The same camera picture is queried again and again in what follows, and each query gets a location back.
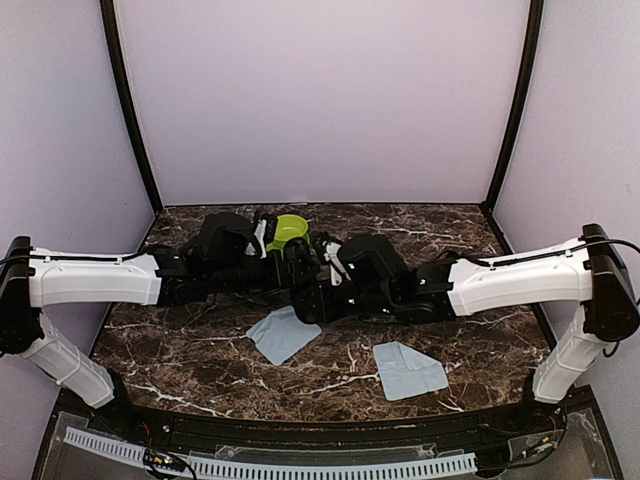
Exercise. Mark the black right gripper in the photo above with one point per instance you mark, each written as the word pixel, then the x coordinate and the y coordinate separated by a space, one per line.
pixel 324 311

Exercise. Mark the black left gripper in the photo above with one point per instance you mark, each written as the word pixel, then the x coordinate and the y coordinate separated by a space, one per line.
pixel 291 277

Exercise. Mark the light blue cloth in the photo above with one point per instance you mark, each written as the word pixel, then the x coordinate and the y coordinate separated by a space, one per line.
pixel 280 335
pixel 405 372

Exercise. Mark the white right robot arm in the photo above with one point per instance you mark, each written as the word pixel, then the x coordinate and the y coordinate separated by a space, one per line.
pixel 371 280

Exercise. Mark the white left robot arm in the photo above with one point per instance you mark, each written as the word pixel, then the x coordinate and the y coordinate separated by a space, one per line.
pixel 229 254

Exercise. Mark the green plastic plate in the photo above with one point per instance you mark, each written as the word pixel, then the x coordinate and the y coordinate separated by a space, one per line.
pixel 280 240

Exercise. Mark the green plastic bowl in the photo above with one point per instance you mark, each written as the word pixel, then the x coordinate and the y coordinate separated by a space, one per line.
pixel 291 222

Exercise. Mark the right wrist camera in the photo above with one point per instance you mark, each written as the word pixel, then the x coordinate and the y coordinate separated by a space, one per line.
pixel 327 249

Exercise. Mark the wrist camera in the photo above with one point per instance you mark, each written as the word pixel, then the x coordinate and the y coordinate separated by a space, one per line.
pixel 327 249
pixel 263 233

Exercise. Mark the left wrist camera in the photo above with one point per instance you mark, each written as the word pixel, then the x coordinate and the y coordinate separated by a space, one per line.
pixel 263 233

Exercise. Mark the left black frame post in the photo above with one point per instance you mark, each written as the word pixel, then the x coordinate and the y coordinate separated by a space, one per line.
pixel 126 101

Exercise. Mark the black frame post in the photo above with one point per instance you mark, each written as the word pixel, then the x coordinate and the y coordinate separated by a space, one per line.
pixel 518 103
pixel 126 101

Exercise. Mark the white slotted cable duct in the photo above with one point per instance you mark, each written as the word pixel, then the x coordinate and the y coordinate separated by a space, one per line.
pixel 245 463

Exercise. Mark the right black frame post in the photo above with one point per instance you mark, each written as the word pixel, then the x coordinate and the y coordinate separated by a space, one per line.
pixel 518 103

